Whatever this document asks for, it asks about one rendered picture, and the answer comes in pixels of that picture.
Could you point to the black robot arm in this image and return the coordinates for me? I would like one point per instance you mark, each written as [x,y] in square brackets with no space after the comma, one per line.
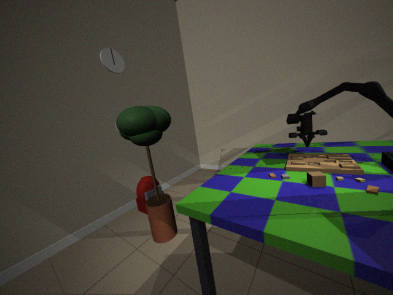
[371,90]

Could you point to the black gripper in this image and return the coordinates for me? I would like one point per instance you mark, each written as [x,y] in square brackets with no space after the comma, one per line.
[307,129]

